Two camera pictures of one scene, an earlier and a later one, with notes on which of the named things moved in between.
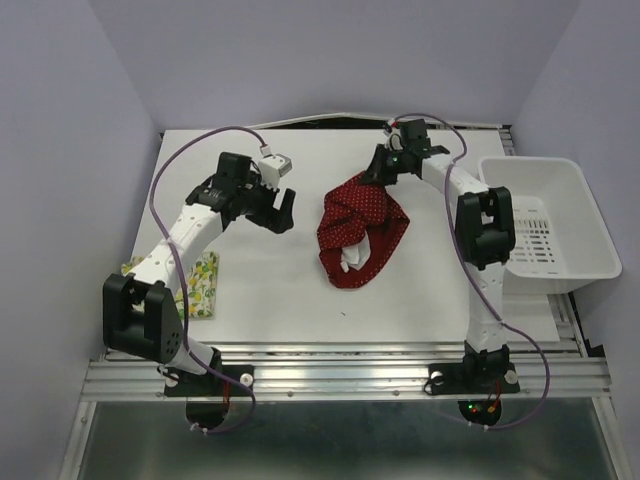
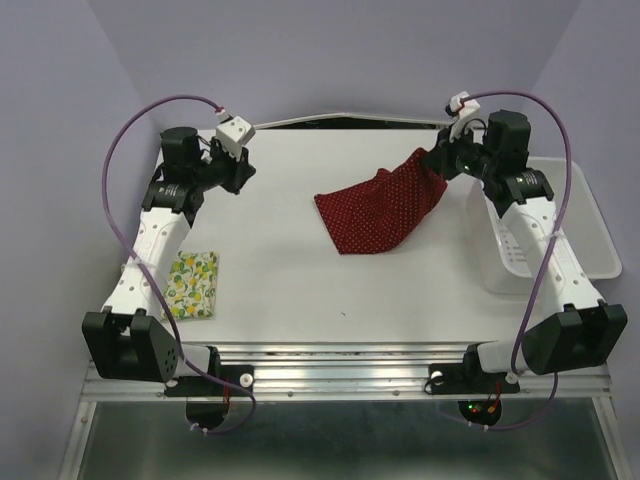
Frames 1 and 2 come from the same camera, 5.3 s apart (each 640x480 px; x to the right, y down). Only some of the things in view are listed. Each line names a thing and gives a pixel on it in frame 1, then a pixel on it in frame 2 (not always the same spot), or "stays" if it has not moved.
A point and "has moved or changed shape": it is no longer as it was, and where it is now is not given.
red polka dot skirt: (359, 230) has moved or changed shape
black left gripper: (277, 221) to (241, 170)
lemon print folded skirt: (201, 283) stays
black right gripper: (375, 173) to (440, 155)
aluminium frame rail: (549, 371) stays
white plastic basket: (562, 240) stays
